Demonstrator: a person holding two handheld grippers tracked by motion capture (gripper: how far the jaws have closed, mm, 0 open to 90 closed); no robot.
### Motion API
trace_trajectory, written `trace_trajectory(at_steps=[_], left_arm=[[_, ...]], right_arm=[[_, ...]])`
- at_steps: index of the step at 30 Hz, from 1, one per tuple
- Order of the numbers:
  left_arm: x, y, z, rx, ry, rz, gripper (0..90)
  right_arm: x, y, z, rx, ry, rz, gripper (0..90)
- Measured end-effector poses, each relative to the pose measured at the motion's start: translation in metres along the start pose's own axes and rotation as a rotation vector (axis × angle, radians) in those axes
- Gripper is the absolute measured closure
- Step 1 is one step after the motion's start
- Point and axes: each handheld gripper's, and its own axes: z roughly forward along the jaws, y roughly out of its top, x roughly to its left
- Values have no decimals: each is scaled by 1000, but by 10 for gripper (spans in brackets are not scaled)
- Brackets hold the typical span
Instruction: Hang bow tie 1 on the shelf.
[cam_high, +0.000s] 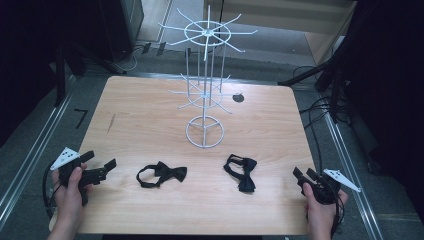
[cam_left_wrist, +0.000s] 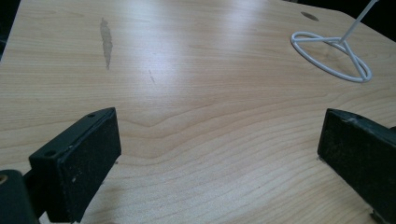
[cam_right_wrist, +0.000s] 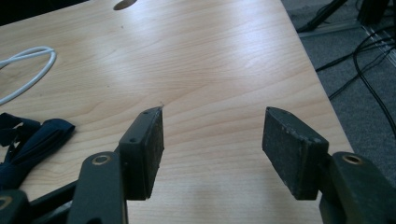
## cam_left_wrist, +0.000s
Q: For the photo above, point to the dark round table grommet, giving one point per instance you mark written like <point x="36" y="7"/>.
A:
<point x="309" y="16"/>

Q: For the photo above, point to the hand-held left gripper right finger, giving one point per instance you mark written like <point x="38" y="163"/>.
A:
<point x="358" y="155"/>

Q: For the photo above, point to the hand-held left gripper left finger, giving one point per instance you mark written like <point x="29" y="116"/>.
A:
<point x="77" y="161"/>

